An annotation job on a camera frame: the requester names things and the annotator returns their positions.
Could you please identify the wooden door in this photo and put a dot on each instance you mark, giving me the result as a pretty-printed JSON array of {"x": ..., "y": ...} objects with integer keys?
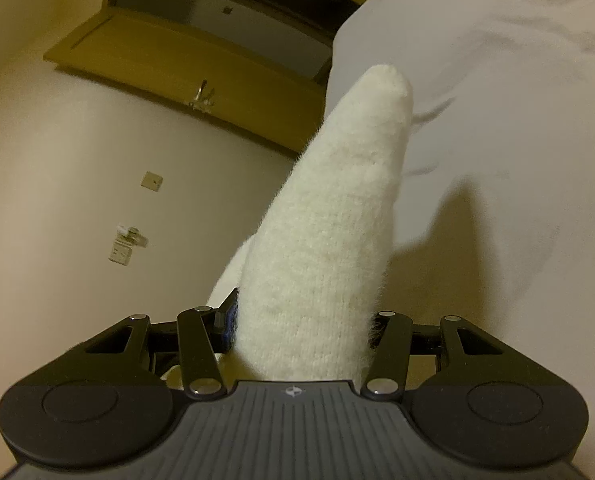
[{"x": 269, "y": 61}]

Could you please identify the wall socket with plug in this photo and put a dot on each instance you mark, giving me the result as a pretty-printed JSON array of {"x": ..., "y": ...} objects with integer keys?
[{"x": 126, "y": 239}]

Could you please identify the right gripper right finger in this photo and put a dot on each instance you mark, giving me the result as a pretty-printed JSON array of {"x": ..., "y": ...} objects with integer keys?
[{"x": 391, "y": 339}]

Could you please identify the square wall switch plate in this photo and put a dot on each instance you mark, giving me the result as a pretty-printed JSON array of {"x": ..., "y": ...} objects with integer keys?
[{"x": 152, "y": 181}]

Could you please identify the cream knit striped sweater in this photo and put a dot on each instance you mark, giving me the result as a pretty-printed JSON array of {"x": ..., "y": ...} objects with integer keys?
[{"x": 310, "y": 278}]

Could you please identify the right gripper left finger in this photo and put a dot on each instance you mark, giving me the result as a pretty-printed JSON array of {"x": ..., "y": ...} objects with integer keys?
[{"x": 204, "y": 332}]

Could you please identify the grey bed sheet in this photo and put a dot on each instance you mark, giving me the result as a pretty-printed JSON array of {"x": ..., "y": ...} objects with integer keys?
[{"x": 495, "y": 219}]

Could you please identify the metal door handle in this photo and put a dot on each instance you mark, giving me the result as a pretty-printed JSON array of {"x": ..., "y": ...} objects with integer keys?
[{"x": 203, "y": 99}]

